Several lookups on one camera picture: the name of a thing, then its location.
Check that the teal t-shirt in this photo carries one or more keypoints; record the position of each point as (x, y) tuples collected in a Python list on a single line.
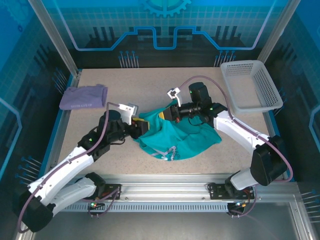
[(180, 142)]

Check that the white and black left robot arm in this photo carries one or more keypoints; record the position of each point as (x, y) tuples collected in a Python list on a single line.
[(62, 165)]

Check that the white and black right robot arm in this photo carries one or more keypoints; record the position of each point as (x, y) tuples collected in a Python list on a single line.
[(237, 130)]

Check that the folded lavender t-shirt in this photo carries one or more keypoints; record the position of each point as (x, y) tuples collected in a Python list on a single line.
[(82, 97)]

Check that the white perforated plastic basket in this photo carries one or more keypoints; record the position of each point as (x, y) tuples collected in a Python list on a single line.
[(267, 85)]

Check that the black connector with green light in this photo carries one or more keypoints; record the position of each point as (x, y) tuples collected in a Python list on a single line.
[(94, 205)]

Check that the black connector with orange light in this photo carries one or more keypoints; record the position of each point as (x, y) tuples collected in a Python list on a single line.
[(238, 205)]

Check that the aluminium front rail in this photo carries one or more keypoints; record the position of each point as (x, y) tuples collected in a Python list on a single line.
[(162, 187)]

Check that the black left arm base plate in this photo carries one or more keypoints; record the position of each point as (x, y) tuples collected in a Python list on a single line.
[(112, 191)]

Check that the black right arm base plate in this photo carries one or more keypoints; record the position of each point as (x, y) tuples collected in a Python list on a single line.
[(217, 191)]

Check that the aluminium frame post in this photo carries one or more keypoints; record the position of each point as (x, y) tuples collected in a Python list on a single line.
[(279, 30), (53, 37)]

